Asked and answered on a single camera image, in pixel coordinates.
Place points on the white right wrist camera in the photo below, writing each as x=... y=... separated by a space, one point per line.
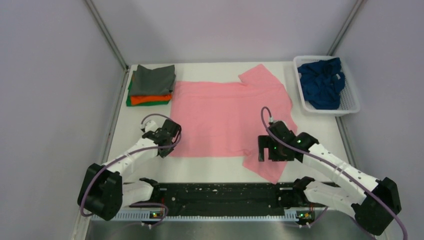
x=271 y=120

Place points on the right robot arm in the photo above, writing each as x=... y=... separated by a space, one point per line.
x=373 y=203

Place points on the orange folded t shirt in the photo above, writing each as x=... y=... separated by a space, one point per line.
x=149 y=90

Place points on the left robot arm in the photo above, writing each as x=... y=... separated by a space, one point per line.
x=105 y=189

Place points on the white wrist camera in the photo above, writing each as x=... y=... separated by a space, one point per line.
x=148 y=126
x=271 y=120

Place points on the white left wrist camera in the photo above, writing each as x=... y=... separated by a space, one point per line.
x=148 y=126

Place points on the grey folded t shirt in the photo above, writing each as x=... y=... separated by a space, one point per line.
x=153 y=82

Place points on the pink t shirt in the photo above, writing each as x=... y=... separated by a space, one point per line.
x=224 y=119

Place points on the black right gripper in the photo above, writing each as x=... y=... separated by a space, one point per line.
x=265 y=141

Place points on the blue t shirt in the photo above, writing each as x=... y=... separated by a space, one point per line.
x=322 y=83

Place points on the left aluminium frame post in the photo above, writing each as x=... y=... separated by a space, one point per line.
x=105 y=33

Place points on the right aluminium frame post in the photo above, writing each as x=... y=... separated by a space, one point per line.
x=353 y=14

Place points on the white cable duct rail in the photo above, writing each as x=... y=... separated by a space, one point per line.
x=143 y=215

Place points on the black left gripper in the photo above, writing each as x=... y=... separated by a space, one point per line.
x=163 y=154

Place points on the green folded t shirt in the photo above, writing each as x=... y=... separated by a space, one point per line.
x=149 y=100

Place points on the aluminium frame post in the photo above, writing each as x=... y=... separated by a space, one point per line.
x=105 y=33
x=353 y=14

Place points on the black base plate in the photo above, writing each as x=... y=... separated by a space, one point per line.
x=228 y=199

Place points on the white plastic basket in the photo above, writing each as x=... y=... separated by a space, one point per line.
x=349 y=101

